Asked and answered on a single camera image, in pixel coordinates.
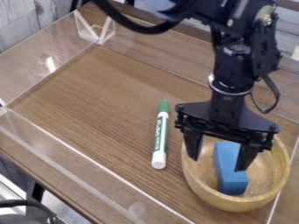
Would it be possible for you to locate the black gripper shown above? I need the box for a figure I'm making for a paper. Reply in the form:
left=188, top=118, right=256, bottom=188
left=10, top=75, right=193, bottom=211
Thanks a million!
left=174, top=101, right=280, bottom=172

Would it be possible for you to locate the blue block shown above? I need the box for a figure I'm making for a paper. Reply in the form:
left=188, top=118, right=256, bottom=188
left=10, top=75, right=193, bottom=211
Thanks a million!
left=212, top=142, right=248, bottom=195

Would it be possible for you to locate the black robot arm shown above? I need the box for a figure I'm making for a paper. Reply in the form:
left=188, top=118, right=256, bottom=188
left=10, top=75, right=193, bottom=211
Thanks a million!
left=158, top=0, right=281, bottom=172

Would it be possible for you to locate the brown wooden bowl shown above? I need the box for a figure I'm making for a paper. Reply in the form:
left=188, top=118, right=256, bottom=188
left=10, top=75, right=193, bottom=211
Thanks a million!
left=181, top=136, right=291, bottom=213

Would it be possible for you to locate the green white marker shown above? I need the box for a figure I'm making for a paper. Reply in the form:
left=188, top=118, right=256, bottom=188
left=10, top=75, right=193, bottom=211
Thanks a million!
left=150, top=100, right=169, bottom=170

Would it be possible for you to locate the black equipment under table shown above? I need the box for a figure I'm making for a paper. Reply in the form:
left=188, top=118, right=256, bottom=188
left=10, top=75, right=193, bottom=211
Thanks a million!
left=0, top=174, right=65, bottom=224

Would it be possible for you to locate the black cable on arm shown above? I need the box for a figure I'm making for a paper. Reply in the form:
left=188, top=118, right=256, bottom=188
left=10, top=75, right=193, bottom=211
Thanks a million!
left=248, top=74, right=281, bottom=115

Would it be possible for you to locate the clear acrylic front wall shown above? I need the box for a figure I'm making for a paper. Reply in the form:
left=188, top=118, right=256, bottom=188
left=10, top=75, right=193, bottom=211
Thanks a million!
left=0, top=100, right=193, bottom=224

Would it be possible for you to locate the clear acrylic corner bracket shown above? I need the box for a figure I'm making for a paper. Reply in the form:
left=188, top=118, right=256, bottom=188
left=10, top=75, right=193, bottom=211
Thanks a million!
left=73, top=10, right=116, bottom=46

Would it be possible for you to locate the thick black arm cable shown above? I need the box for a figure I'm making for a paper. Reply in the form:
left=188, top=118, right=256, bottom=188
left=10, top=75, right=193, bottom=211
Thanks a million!
left=90, top=0, right=196, bottom=35

